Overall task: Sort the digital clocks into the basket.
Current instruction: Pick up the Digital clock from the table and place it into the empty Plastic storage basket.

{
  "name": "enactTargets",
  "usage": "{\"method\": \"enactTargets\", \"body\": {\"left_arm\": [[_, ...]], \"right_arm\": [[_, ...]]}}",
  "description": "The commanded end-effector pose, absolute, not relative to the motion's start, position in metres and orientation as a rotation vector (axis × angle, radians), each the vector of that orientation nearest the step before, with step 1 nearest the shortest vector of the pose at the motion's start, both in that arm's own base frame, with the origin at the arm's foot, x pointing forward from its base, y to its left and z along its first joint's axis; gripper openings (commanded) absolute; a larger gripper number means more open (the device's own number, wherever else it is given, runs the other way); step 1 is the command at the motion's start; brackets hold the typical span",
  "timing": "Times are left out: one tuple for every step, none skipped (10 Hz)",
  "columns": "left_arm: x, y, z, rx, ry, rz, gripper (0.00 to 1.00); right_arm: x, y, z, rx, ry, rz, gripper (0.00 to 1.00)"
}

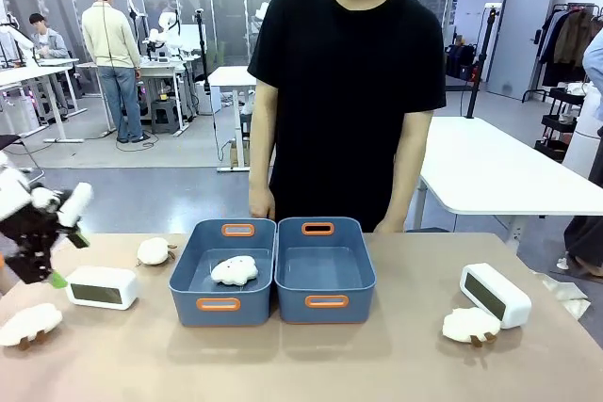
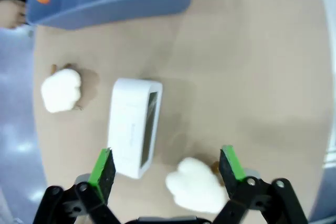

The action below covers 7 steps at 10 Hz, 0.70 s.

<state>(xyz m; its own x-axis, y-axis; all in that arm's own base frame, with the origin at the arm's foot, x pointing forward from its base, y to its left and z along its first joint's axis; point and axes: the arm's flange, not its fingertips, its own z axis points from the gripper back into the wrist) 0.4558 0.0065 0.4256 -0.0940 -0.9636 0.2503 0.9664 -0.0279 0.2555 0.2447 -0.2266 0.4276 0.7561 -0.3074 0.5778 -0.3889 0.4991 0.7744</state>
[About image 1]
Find black camera tripod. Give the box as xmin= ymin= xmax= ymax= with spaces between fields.
xmin=193 ymin=8 xmax=212 ymax=95

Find white digital clock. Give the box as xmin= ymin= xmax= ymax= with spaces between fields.
xmin=459 ymin=263 xmax=533 ymax=330
xmin=64 ymin=265 xmax=139 ymax=312

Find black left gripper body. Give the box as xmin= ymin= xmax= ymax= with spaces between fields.
xmin=0 ymin=203 xmax=73 ymax=285

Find small white standing desk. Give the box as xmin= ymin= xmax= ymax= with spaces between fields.
xmin=206 ymin=65 xmax=259 ymax=173

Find bystander in blue shirt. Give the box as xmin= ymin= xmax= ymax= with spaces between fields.
xmin=562 ymin=27 xmax=603 ymax=279

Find seated person grey top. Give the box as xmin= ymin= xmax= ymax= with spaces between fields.
xmin=28 ymin=12 xmax=71 ymax=60

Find grey step stool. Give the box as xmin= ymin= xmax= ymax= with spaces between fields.
xmin=150 ymin=97 xmax=183 ymax=136

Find white cylindrical appliance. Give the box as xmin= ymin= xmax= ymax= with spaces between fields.
xmin=562 ymin=86 xmax=603 ymax=182

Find black light stand pole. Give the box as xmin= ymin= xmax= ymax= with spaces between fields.
xmin=464 ymin=5 xmax=501 ymax=121

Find person's left forearm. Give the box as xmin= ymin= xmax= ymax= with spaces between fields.
xmin=384 ymin=147 xmax=428 ymax=225

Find person's right hand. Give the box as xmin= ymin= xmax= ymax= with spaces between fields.
xmin=248 ymin=186 xmax=277 ymax=221

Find large white table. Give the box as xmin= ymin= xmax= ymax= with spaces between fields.
xmin=405 ymin=115 xmax=603 ymax=252

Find man in cream jacket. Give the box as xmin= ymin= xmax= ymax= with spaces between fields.
xmin=81 ymin=0 xmax=147 ymax=144

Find person's right forearm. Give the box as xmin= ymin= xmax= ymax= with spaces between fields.
xmin=248 ymin=131 xmax=277 ymax=194

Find white desk with equipment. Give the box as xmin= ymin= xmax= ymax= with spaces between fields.
xmin=74 ymin=56 xmax=199 ymax=138

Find crumpled white paper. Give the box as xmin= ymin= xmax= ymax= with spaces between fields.
xmin=530 ymin=268 xmax=593 ymax=323

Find clothes rack with coats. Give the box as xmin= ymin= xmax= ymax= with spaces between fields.
xmin=521 ymin=2 xmax=603 ymax=104

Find white plush sheep toy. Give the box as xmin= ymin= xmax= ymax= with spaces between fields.
xmin=0 ymin=302 xmax=64 ymax=351
xmin=209 ymin=254 xmax=260 ymax=287
xmin=136 ymin=237 xmax=178 ymax=267
xmin=442 ymin=306 xmax=502 ymax=349

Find long white workbench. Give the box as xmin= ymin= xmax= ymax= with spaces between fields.
xmin=0 ymin=57 xmax=89 ymax=144

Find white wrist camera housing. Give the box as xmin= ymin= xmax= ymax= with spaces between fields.
xmin=56 ymin=182 xmax=94 ymax=229

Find person in black t-shirt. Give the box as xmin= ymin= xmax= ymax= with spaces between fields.
xmin=247 ymin=0 xmax=448 ymax=233

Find black utility cart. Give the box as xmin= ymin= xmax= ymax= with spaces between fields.
xmin=533 ymin=86 xmax=588 ymax=164

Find blue basket orange handles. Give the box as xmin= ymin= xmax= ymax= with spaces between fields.
xmin=273 ymin=216 xmax=378 ymax=326
xmin=168 ymin=217 xmax=278 ymax=328

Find person's left hand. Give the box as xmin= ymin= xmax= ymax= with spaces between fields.
xmin=373 ymin=215 xmax=407 ymax=235

